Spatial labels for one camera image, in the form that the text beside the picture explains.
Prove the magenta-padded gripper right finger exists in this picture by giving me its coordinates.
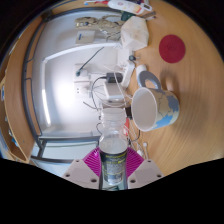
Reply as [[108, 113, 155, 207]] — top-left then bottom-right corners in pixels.
[[124, 147, 164, 190]]

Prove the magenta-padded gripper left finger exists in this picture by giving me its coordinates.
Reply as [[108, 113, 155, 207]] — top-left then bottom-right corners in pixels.
[[61, 147, 102, 190]]

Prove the clear plastic water bottle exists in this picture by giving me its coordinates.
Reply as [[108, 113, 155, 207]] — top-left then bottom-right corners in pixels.
[[98, 107, 129, 186]]

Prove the white mug with blue print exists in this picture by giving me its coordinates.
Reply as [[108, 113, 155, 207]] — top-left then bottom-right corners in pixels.
[[130, 69, 181, 133]]

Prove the white charger block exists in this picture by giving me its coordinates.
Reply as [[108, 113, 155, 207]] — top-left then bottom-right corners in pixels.
[[103, 79, 124, 101]]

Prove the black plug adapter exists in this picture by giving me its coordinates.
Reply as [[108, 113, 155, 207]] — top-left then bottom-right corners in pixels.
[[105, 72, 124, 84]]

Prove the white power strip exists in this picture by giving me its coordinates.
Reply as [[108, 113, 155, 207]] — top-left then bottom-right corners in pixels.
[[121, 61, 136, 88]]

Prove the small white case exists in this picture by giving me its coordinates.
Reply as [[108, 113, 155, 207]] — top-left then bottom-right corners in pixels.
[[134, 64, 148, 79]]

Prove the flat round red coaster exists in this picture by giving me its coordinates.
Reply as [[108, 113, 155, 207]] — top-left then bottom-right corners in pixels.
[[158, 34, 187, 64]]

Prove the white tissue pack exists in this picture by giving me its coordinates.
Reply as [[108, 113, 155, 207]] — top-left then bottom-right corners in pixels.
[[120, 15, 150, 52]]

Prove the metal ruler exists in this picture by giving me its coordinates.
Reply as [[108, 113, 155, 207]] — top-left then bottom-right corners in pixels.
[[143, 11, 157, 20]]

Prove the white wall socket plate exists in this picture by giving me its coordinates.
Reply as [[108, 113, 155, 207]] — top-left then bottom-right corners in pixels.
[[73, 63, 93, 96]]

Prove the grey metal frame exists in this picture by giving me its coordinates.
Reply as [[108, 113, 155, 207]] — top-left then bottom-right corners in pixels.
[[21, 6, 101, 164]]

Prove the black power cable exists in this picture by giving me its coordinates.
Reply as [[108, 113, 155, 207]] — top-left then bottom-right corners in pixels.
[[77, 46, 105, 76]]

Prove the white wall box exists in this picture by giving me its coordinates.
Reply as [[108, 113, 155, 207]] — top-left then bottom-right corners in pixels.
[[74, 31, 96, 45]]

